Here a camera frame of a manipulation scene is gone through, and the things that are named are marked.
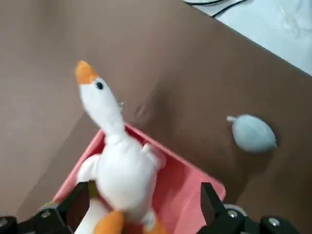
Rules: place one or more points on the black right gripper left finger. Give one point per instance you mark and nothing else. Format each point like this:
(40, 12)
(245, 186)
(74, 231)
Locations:
(61, 219)

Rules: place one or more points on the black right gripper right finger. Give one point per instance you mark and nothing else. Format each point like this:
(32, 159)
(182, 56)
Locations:
(226, 221)

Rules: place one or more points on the white doll with green scarf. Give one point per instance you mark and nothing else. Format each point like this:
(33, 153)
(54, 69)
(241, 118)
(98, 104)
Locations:
(90, 219)

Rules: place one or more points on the white goose doll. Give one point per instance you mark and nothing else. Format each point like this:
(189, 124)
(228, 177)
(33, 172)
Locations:
(124, 170)

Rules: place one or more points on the pink plastic box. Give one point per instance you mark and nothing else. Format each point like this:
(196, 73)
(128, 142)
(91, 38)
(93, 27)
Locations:
(185, 185)

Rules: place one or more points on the small blue-grey plush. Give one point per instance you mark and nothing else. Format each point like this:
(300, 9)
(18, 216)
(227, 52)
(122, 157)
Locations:
(253, 134)

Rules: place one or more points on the white desk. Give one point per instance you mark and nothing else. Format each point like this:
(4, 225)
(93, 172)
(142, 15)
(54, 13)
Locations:
(268, 48)

